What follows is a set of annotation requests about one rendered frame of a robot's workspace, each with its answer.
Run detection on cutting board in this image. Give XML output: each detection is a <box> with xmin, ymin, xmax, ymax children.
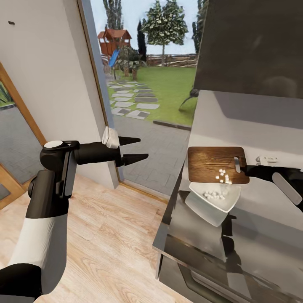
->
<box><xmin>187</xmin><ymin>146</ymin><xmax>250</xmax><ymax>185</ymax></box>

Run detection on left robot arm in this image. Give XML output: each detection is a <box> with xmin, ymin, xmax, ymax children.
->
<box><xmin>0</xmin><ymin>126</ymin><xmax>149</xmax><ymax>303</ymax></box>

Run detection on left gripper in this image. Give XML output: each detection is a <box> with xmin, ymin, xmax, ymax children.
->
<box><xmin>90</xmin><ymin>137</ymin><xmax>149</xmax><ymax>167</ymax></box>

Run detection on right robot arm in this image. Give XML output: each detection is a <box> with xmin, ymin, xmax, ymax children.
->
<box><xmin>240</xmin><ymin>156</ymin><xmax>303</xmax><ymax>212</ymax></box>

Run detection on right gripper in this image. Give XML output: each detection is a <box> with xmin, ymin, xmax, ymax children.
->
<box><xmin>240</xmin><ymin>165</ymin><xmax>268</xmax><ymax>180</ymax></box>

